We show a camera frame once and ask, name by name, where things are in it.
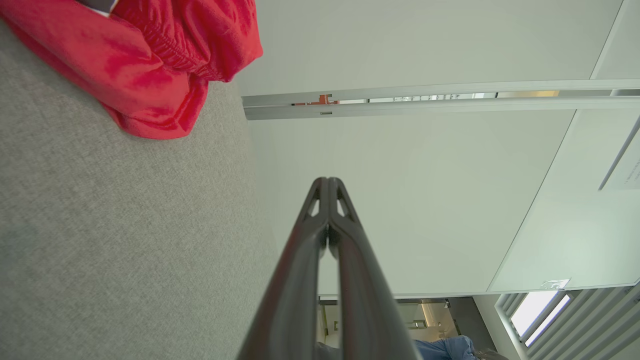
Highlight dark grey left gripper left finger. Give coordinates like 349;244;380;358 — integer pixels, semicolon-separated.
237;177;330;360

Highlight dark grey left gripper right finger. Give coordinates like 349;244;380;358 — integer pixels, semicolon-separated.
328;177;423;360

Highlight red shorts with white trim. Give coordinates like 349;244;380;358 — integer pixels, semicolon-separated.
0;0;264;140

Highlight person in blue jeans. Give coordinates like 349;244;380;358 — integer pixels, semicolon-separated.
414;335;508;360

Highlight grey fabric sofa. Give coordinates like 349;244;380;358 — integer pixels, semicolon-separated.
0;20;281;360

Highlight white window louvre slats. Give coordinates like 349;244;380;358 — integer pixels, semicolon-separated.
494;282;640;360

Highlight grey metal frame legs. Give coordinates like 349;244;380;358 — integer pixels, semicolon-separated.
244;96;640;121

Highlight grey partition post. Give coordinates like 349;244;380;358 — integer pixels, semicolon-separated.
242;79;640;107

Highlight white paper wall notice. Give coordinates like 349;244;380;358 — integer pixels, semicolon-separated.
602;159;640;192

